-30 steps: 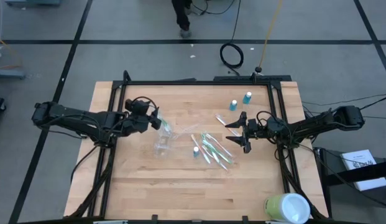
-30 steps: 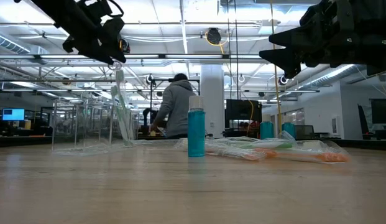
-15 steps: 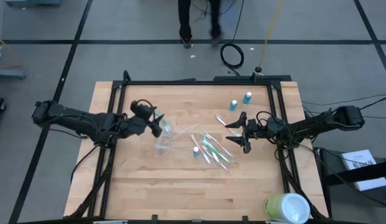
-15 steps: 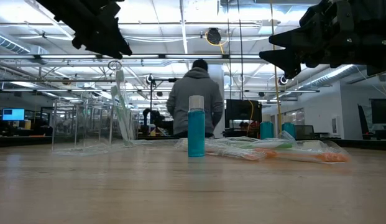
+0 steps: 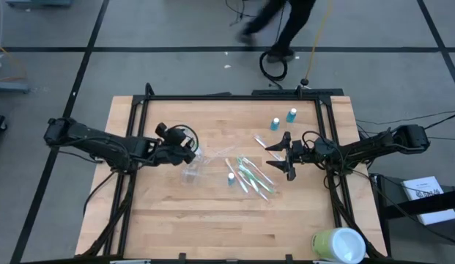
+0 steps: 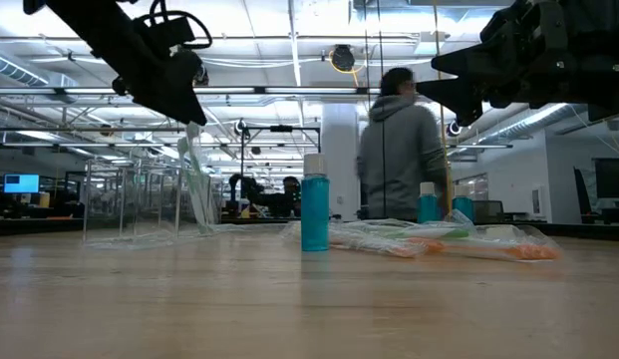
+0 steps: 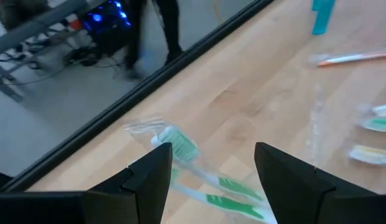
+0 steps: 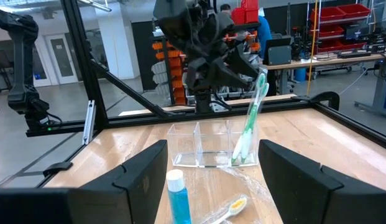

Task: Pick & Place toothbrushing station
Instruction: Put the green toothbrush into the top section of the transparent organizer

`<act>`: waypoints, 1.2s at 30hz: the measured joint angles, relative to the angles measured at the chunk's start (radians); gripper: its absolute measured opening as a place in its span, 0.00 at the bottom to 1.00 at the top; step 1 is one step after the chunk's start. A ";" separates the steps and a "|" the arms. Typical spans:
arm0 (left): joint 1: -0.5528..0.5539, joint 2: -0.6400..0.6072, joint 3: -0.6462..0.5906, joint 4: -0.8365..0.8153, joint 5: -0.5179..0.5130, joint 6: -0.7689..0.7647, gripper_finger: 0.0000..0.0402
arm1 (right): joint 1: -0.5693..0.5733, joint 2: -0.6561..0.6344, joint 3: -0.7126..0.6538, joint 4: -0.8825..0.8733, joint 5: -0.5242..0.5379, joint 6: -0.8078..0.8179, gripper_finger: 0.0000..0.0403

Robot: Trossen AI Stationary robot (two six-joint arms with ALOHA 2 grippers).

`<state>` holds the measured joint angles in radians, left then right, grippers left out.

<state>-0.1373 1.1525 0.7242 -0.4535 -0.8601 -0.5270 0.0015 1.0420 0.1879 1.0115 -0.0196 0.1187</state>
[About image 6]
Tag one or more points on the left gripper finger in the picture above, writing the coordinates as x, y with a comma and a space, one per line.
189, 95
169, 105

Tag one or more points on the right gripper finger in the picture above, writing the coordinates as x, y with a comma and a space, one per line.
468, 61
458, 97

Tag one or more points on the green white toothbrush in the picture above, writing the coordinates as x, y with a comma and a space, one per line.
194, 184
453, 233
389, 227

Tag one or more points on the teal mouthwash bottle white cap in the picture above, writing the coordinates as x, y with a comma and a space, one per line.
315, 214
463, 209
429, 209

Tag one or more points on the orange white toothbrush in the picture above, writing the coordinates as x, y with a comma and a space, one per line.
493, 249
379, 245

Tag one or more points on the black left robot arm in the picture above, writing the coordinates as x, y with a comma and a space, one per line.
70, 20

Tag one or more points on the black background robot arm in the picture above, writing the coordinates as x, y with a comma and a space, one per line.
241, 189

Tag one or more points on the person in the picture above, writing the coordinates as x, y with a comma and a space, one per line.
291, 194
399, 149

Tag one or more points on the clear acrylic organizer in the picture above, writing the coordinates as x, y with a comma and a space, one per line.
139, 199

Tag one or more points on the long ceiling light bar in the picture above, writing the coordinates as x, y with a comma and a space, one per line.
289, 90

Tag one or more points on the black mesh chair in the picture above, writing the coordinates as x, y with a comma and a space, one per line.
488, 212

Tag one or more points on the white building pillar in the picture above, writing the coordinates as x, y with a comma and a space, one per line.
341, 149

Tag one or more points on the yellow container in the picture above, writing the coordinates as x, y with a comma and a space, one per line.
44, 199

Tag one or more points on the blue lit monitor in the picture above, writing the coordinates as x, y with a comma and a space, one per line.
21, 183

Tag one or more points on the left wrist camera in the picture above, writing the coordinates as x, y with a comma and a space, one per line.
164, 31

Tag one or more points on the silver ceiling duct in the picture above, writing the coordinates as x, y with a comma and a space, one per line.
20, 72
533, 119

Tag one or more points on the black background station frame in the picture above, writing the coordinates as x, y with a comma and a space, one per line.
280, 128

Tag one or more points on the large black wall monitor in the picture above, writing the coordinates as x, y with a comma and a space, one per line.
612, 178

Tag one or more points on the black aluminium table frame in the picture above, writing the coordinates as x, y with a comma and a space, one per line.
588, 230

